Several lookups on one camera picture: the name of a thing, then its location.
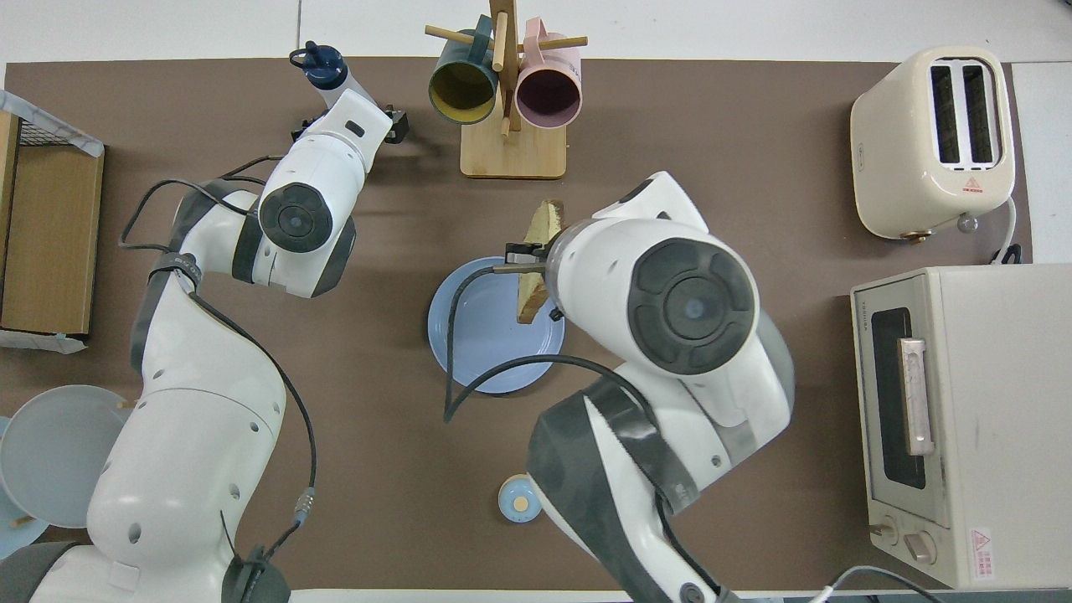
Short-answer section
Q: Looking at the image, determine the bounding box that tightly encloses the wooden plate rack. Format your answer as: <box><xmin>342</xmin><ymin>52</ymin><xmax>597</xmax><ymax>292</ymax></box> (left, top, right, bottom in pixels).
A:
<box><xmin>10</xmin><ymin>399</ymin><xmax>139</xmax><ymax>528</ymax></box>

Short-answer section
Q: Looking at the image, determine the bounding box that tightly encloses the grey loose cable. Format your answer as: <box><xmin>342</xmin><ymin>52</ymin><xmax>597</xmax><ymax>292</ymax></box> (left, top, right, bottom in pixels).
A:
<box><xmin>808</xmin><ymin>565</ymin><xmax>947</xmax><ymax>603</ymax></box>

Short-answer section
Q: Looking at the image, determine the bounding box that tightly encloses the light blue plate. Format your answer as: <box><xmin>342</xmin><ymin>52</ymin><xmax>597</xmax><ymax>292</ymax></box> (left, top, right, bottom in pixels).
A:
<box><xmin>0</xmin><ymin>416</ymin><xmax>51</xmax><ymax>560</ymax></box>

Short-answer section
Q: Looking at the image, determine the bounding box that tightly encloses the wooden shelf with wire basket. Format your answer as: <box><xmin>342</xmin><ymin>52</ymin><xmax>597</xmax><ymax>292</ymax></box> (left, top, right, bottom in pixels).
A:
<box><xmin>0</xmin><ymin>88</ymin><xmax>106</xmax><ymax>354</ymax></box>

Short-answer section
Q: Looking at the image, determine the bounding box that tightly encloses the white toaster oven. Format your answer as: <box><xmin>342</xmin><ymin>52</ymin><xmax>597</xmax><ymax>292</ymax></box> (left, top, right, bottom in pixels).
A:
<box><xmin>850</xmin><ymin>264</ymin><xmax>1072</xmax><ymax>590</ymax></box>

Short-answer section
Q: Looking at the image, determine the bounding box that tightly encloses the grey plate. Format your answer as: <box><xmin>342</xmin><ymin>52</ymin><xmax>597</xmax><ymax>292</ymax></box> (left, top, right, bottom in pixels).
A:
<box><xmin>0</xmin><ymin>384</ymin><xmax>135</xmax><ymax>529</ymax></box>

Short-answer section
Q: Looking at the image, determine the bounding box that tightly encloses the white squeeze bottle navy cap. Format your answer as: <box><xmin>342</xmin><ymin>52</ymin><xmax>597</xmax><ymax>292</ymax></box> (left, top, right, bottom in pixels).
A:
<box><xmin>289</xmin><ymin>42</ymin><xmax>378</xmax><ymax>110</ymax></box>

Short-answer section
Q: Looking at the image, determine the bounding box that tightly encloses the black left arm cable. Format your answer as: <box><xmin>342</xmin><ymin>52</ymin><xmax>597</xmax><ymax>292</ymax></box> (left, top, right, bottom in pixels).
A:
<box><xmin>119</xmin><ymin>155</ymin><xmax>319</xmax><ymax>603</ymax></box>

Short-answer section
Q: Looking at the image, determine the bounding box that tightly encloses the wooden mug tree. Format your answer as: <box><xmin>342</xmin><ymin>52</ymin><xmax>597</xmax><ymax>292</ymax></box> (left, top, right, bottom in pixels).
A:
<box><xmin>425</xmin><ymin>0</ymin><xmax>589</xmax><ymax>180</ymax></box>

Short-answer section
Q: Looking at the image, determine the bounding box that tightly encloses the cream two-slot toaster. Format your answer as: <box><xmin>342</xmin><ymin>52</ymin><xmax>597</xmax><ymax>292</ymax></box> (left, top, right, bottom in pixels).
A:
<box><xmin>850</xmin><ymin>44</ymin><xmax>1017</xmax><ymax>242</ymax></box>

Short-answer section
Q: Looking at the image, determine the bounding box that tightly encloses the periwinkle blue dinner plate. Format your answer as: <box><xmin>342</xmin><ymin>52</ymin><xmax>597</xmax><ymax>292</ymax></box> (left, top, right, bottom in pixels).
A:
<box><xmin>427</xmin><ymin>256</ymin><xmax>566</xmax><ymax>395</ymax></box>

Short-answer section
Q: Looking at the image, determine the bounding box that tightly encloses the small blue jar wooden knob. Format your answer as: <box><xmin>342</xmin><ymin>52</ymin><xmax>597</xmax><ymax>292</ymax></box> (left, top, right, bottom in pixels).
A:
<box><xmin>497</xmin><ymin>474</ymin><xmax>542</xmax><ymax>524</ymax></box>

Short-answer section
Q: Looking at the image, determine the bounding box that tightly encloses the toast bread slice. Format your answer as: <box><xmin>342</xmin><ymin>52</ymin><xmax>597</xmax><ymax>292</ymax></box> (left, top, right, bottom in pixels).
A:
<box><xmin>518</xmin><ymin>199</ymin><xmax>564</xmax><ymax>325</ymax></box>

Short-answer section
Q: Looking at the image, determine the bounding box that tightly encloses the dark green mug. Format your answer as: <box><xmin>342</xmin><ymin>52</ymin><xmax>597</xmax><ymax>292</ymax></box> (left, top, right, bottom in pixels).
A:
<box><xmin>428</xmin><ymin>14</ymin><xmax>501</xmax><ymax>126</ymax></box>

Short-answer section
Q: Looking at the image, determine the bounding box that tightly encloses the brown table mat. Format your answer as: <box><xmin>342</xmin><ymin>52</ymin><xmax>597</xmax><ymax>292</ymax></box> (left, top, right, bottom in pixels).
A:
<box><xmin>0</xmin><ymin>57</ymin><xmax>1033</xmax><ymax>591</ymax></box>

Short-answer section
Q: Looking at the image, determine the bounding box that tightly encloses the pink mug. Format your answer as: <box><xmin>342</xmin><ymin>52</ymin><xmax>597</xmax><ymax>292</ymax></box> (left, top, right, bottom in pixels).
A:
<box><xmin>515</xmin><ymin>17</ymin><xmax>583</xmax><ymax>130</ymax></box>

